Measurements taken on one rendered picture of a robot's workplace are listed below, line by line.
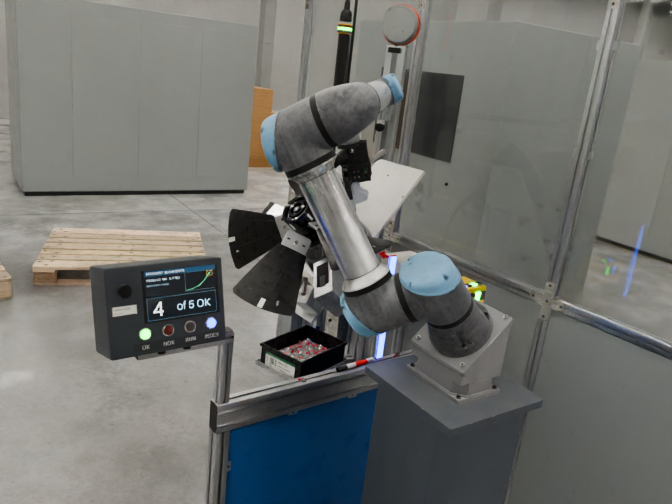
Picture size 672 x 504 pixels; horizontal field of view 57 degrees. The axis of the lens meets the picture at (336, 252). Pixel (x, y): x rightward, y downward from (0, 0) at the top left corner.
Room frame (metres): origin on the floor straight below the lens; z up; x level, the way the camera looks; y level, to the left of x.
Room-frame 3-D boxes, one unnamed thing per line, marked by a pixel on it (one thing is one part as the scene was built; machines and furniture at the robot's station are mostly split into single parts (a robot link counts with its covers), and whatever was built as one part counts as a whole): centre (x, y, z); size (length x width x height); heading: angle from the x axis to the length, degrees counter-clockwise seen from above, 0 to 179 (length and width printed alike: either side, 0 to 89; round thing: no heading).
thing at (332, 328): (2.37, -0.07, 0.73); 0.15 x 0.09 x 0.22; 128
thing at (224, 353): (1.37, 0.24, 0.96); 0.03 x 0.03 x 0.20; 38
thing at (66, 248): (4.65, 1.65, 0.07); 1.20 x 1.00 x 0.15; 108
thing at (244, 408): (1.64, -0.09, 0.82); 0.90 x 0.04 x 0.08; 128
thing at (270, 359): (1.72, 0.06, 0.85); 0.22 x 0.17 x 0.07; 144
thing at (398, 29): (2.67, -0.15, 1.88); 0.16 x 0.07 x 0.16; 73
